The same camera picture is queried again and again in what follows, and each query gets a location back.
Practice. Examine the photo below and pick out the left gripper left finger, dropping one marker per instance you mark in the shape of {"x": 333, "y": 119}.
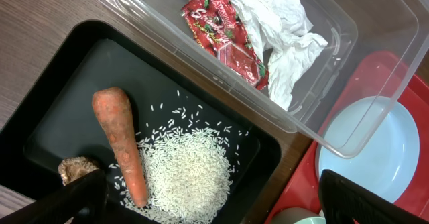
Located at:
{"x": 81, "y": 201}

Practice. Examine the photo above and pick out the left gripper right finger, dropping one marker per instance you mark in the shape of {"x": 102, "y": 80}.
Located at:
{"x": 343, "y": 201}

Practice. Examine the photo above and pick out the brown mushroom piece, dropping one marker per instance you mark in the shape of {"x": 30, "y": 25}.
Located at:
{"x": 73, "y": 168}

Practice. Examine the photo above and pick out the mint green bowl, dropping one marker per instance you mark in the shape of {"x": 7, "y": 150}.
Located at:
{"x": 297, "y": 215}

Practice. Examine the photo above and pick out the orange carrot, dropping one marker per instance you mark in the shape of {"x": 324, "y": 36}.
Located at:
{"x": 113, "y": 111}

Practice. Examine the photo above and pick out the white rice pile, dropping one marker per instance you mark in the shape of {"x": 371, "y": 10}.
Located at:
{"x": 191, "y": 158}

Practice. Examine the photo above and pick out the white tissue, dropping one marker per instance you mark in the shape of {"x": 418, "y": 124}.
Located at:
{"x": 280, "y": 33}

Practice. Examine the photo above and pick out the red strawberry snack wrapper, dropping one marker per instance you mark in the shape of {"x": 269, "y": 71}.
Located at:
{"x": 218, "y": 29}

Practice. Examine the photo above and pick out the light blue plate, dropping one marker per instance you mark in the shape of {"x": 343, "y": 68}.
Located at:
{"x": 386, "y": 164}

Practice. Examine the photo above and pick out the black plastic tray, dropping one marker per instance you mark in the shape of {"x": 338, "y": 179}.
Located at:
{"x": 56, "y": 119}

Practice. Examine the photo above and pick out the red serving tray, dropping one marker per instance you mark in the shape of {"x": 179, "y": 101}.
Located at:
{"x": 367, "y": 79}

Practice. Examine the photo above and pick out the clear plastic bin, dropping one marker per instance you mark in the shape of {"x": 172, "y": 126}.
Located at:
{"x": 330, "y": 69}

